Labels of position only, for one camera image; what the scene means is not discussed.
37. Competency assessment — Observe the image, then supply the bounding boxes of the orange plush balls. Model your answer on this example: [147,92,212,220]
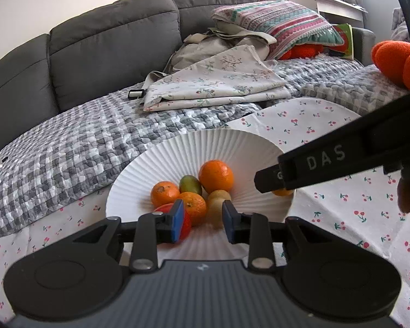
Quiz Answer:
[371,40,410,91]

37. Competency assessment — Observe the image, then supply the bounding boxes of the striped pink green pillow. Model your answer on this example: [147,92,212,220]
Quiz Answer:
[212,0,344,61]

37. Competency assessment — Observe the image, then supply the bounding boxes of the beige fabric bag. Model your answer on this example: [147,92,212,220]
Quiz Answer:
[171,27,277,73]

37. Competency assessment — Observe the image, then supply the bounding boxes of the white ribbed plate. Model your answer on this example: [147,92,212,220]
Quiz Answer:
[106,129,296,263]

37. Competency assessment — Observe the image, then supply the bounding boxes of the white shelf unit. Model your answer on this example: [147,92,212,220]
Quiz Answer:
[287,0,368,28]

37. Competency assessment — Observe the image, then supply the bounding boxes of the dark grey sofa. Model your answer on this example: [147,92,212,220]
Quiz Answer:
[0,0,376,151]

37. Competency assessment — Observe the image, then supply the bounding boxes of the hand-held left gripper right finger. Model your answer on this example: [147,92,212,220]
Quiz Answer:
[222,200,329,270]

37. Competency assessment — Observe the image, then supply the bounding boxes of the brown kiwi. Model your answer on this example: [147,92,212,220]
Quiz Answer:
[205,200,226,229]
[208,189,232,206]

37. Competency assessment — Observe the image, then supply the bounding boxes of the orange plush toy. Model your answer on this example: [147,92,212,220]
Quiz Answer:
[280,43,324,61]

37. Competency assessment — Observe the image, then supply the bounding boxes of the green fruit with reddish side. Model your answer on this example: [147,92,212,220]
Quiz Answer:
[179,175,203,196]

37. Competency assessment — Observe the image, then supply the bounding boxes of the cherry print white cloth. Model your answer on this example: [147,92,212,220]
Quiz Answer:
[0,97,410,325]

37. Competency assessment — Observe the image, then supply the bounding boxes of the large orange mandarin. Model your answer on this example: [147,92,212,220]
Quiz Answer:
[198,160,235,194]

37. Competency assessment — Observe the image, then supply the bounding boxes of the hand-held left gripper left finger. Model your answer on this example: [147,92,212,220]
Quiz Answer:
[72,199,186,273]

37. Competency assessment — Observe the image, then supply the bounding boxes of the red tomato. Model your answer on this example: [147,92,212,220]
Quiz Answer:
[154,203,192,243]

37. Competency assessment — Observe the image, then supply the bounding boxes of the folded floral cloth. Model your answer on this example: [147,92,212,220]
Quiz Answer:
[143,45,291,112]

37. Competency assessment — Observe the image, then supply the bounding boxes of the grey white checked blanket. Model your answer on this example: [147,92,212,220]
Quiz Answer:
[0,56,410,241]

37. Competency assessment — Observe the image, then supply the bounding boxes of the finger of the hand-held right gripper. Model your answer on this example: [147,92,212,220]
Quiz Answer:
[254,163,294,193]

